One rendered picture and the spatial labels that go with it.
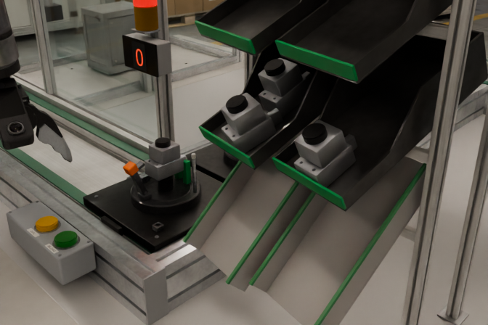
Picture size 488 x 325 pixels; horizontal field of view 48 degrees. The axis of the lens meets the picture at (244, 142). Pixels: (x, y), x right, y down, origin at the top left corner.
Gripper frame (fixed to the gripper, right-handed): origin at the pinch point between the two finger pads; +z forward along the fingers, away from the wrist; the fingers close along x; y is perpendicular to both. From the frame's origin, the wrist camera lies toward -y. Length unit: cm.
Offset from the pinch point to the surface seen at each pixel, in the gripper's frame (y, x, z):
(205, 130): -20.7, -23.6, -10.9
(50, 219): 4.4, -2.1, 12.6
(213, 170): 5.8, -37.7, 15.8
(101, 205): 4.5, -11.8, 13.6
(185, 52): 129, -90, 38
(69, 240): -4.2, -3.2, 12.2
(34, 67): 137, -26, 32
